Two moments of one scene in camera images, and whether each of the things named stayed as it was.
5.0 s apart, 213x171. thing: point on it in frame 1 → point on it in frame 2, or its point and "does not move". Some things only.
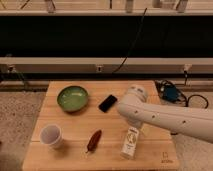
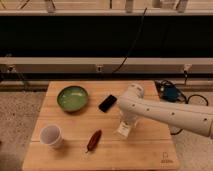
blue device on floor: [170, 93] does not move
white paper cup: [51, 136] does not move
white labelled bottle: [130, 143] → [124, 128]
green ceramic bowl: [72, 99] does not move
